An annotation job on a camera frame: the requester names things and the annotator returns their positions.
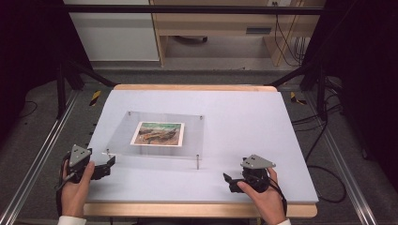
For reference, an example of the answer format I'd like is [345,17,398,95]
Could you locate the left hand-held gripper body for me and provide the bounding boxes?
[64,143,93,184]

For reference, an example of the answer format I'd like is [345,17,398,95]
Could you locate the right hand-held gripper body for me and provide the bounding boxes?
[239,154,276,193]

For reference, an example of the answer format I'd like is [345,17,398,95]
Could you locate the clear acrylic photo frame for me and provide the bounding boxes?
[101,111,206,172]

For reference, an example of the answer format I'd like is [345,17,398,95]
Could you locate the person's right hand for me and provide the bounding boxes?
[237,167,287,224]

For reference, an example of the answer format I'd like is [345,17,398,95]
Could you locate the person's left hand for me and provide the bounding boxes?
[60,160,96,218]

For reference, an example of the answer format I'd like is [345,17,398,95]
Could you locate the white foam board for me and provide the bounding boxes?
[87,89,319,204]

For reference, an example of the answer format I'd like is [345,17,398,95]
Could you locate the wooden table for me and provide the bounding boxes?
[83,83,318,219]

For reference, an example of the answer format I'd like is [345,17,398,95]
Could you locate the person's left white sleeve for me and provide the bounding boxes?
[57,215,87,225]

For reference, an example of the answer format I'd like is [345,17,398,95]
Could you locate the black metal stand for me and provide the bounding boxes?
[267,60,329,122]
[55,59,117,120]

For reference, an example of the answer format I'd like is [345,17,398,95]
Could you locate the black curtain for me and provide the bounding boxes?
[0,0,92,149]
[300,0,398,193]

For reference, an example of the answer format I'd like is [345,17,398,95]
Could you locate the white cabinet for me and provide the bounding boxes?
[63,0,161,63]

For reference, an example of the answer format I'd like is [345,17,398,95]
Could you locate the light wooden desk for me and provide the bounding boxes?
[148,0,327,68]

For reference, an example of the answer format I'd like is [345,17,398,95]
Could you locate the aluminium floor rail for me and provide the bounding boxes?
[304,91,380,225]
[0,89,81,225]

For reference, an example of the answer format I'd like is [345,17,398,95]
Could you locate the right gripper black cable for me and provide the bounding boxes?
[267,179,288,218]

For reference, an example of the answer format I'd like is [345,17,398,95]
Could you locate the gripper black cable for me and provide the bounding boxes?
[267,179,288,218]
[54,152,76,218]

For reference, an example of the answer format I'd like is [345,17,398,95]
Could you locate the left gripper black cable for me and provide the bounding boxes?
[54,152,76,218]

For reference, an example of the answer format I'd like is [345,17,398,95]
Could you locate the thin black floor cable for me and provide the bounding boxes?
[18,99,38,119]

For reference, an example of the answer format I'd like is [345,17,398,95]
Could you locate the bundle of black floor cables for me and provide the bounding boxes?
[291,76,344,133]

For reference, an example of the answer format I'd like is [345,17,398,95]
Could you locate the looped black floor cable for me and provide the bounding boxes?
[304,120,348,204]

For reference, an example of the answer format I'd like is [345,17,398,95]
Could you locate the hanging black desk cables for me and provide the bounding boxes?
[273,1,307,68]

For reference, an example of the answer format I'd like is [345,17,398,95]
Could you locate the black horizontal frame bar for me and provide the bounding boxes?
[62,4,327,16]

